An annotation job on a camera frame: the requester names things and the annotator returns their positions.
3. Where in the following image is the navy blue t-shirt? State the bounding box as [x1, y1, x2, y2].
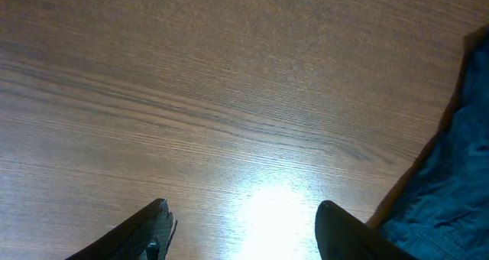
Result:
[377, 28, 488, 259]

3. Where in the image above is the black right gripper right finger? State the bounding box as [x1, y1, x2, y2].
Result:
[315, 200, 415, 260]

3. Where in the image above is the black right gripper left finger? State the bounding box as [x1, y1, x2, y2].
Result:
[68, 198, 178, 260]

